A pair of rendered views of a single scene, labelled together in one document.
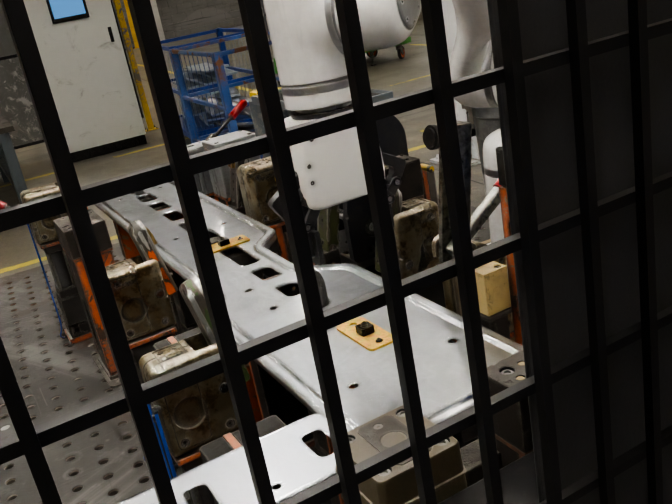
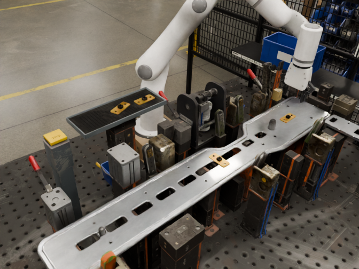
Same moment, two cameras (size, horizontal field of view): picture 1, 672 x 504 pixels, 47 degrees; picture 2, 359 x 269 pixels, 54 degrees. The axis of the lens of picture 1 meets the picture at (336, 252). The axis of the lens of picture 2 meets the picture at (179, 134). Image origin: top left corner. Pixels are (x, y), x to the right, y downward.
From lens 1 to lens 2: 2.11 m
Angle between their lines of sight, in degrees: 91
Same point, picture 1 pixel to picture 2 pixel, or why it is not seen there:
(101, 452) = (257, 261)
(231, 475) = (349, 129)
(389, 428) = (344, 99)
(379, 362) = (300, 115)
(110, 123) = not seen: outside the picture
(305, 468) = (341, 120)
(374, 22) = not seen: hidden behind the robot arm
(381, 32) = not seen: hidden behind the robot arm
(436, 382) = (305, 107)
